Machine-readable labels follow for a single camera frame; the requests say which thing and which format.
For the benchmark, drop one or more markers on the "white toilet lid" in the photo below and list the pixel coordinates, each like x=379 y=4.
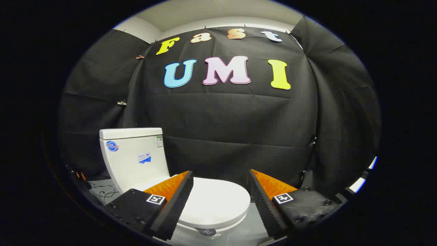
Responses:
x=218 y=201

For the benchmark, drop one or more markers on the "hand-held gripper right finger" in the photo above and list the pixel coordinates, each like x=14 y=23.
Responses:
x=264 y=205

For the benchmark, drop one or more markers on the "white ceramic toilet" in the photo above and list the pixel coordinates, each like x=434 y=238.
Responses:
x=136 y=167

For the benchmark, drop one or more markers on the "black backdrop cloth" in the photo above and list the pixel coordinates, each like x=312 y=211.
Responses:
x=222 y=119

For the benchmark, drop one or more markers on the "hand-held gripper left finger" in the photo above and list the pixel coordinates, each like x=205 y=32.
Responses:
x=177 y=201

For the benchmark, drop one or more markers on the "white toilet seat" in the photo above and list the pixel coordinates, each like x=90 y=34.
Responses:
x=235 y=223

